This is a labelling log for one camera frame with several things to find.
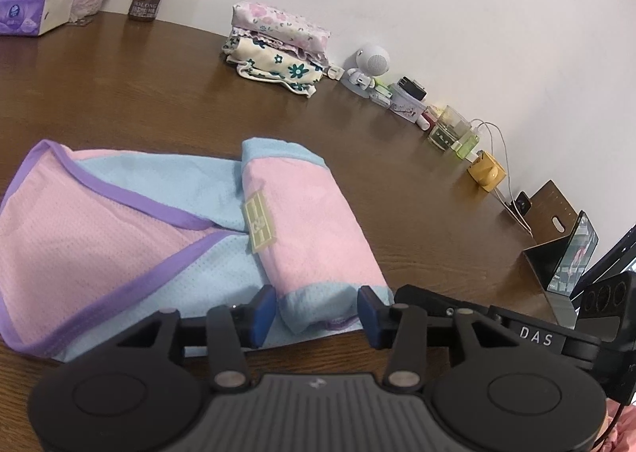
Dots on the folded cream floral garment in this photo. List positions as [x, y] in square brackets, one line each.
[278, 64]

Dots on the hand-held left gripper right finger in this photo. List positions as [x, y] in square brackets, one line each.
[370, 318]

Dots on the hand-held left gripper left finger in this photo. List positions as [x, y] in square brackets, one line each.
[263, 313]

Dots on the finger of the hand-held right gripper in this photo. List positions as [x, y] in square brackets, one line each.
[437, 302]

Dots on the green white small box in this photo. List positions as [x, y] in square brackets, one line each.
[383, 85]

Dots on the purple tissue box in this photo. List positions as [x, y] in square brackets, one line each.
[25, 12]

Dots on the glass cup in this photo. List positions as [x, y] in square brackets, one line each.
[447, 134]

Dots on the red white tube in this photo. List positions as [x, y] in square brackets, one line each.
[424, 122]

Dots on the brown cardboard stand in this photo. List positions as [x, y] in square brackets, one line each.
[551, 203]

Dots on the pink cloth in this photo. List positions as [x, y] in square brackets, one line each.
[626, 432]

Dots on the grey tin box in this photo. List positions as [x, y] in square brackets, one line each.
[405, 108]

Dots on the black small device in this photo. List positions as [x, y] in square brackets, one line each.
[521, 203]

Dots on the black monitor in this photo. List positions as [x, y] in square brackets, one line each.
[616, 253]

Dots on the white charger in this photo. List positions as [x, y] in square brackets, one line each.
[476, 128]

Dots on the green small bottle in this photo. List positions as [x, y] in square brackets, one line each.
[468, 148]

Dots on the white robot speaker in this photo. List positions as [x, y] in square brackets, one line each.
[375, 59]

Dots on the yellow mug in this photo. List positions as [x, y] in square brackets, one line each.
[484, 168]

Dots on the folded pink floral garment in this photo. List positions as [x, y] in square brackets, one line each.
[278, 22]

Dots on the pink and blue tank top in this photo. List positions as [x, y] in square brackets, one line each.
[124, 233]

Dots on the black charger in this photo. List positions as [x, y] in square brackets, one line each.
[412, 87]

